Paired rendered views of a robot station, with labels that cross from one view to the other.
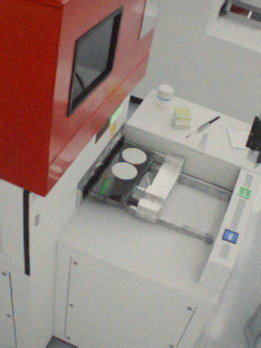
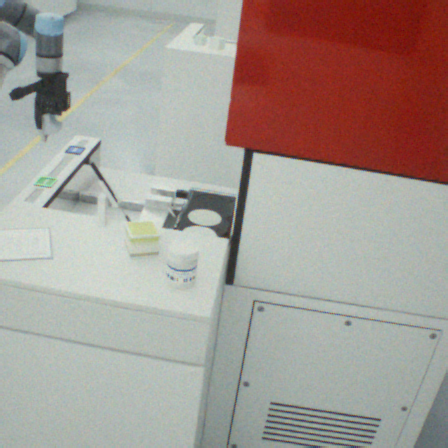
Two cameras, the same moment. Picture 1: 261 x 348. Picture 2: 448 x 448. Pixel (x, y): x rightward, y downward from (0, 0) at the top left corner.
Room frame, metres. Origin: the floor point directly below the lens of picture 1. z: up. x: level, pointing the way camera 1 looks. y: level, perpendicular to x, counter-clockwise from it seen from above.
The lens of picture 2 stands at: (3.12, -0.23, 1.77)
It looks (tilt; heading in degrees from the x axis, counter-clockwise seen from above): 29 degrees down; 169
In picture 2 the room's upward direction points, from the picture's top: 8 degrees clockwise
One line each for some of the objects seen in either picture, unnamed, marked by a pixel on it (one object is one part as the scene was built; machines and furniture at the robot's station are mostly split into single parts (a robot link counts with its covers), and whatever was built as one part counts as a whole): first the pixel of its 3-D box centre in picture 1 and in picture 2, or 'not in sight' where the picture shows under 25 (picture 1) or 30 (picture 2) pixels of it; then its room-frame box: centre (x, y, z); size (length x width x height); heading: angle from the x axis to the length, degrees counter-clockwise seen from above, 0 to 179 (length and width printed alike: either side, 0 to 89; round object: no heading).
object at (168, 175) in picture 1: (160, 188); (152, 221); (1.53, -0.14, 0.87); 0.36 x 0.08 x 0.03; 165
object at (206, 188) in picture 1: (175, 177); not in sight; (1.65, -0.19, 0.84); 0.50 x 0.02 x 0.03; 75
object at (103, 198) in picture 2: (202, 132); (109, 202); (1.73, -0.27, 1.03); 0.06 x 0.04 x 0.13; 75
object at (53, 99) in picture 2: (260, 134); (51, 92); (1.49, -0.44, 1.25); 0.09 x 0.08 x 0.12; 75
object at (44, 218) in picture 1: (82, 166); (249, 162); (1.39, 0.17, 1.02); 0.82 x 0.03 x 0.40; 165
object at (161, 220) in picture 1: (153, 217); (154, 208); (1.39, -0.13, 0.84); 0.50 x 0.02 x 0.03; 75
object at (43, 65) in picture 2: not in sight; (49, 63); (1.49, -0.45, 1.33); 0.08 x 0.08 x 0.05
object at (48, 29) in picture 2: not in sight; (49, 34); (1.49, -0.45, 1.41); 0.09 x 0.08 x 0.11; 18
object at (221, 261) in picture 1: (233, 226); (60, 186); (1.36, -0.43, 0.89); 0.55 x 0.09 x 0.14; 165
